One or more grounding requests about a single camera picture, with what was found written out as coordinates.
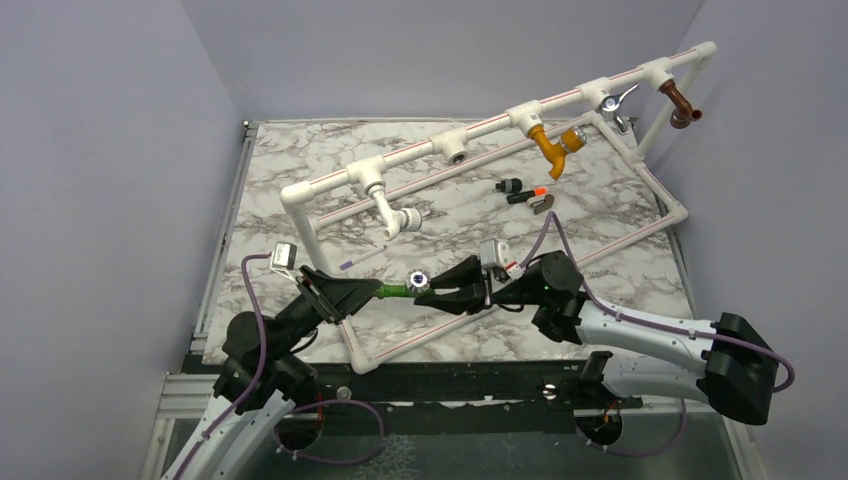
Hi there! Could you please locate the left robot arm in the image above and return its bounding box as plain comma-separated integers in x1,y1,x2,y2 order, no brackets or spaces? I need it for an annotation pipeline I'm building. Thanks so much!
163,266,383,479

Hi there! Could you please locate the green faucet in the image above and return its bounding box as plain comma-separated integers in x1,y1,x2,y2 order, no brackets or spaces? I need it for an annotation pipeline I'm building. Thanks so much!
375,269,434,299

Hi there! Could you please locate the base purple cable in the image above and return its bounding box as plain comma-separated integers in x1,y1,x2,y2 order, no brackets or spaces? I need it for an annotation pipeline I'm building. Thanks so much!
574,404,688,460
272,394,384,466

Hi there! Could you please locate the white plastic faucet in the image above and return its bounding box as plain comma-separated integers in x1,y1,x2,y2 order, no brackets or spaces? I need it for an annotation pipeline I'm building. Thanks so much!
366,184,423,241

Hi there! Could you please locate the white PVC pipe frame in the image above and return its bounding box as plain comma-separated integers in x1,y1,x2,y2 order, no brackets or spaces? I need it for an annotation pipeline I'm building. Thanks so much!
278,40,719,376

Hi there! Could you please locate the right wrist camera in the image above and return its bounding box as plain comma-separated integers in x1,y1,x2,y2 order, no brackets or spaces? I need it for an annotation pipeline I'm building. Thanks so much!
478,239,525,283

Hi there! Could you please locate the chrome lever faucet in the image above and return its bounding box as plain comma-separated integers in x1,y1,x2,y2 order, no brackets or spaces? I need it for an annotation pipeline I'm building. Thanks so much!
596,84,640,135

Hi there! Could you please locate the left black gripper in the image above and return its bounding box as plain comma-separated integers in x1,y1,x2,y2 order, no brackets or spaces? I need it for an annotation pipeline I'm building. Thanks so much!
268,264,386,360

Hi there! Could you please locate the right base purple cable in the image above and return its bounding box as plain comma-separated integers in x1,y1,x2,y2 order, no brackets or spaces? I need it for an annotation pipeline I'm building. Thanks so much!
574,404,688,460

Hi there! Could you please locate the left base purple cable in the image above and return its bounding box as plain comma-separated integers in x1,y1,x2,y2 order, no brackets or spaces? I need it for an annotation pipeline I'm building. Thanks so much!
272,394,384,466

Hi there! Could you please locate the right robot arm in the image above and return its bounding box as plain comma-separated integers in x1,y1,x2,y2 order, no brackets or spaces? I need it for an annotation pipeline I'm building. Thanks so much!
414,251,778,425

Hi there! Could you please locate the orange yellow faucet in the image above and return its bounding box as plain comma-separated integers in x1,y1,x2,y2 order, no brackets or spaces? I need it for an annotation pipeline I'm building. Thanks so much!
526,125,588,180

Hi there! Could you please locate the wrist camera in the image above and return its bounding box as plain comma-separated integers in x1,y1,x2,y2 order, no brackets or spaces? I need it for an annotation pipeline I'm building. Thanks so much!
478,239,525,283
269,242,297,271

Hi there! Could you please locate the black table front rail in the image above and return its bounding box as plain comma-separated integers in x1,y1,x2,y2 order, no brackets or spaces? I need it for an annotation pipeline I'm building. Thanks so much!
277,352,642,439

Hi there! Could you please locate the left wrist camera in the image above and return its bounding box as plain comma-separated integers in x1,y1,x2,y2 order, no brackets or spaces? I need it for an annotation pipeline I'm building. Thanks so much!
269,242,297,271

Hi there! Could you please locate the black grey small fitting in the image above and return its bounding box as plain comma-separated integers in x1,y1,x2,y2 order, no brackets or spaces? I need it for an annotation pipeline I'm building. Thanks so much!
495,178,523,195

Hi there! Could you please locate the brown faucet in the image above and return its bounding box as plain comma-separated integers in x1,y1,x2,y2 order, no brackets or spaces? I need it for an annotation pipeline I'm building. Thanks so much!
658,79,703,130

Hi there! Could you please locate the black orange marker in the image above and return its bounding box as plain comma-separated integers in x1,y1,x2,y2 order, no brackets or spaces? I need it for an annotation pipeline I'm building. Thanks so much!
506,187,548,204

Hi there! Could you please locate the purple white pen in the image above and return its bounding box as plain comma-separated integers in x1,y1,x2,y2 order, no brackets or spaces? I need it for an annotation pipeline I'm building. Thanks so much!
339,244,387,271

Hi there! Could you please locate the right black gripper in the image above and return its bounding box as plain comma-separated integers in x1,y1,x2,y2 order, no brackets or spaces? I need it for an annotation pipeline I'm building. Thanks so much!
414,254,546,316

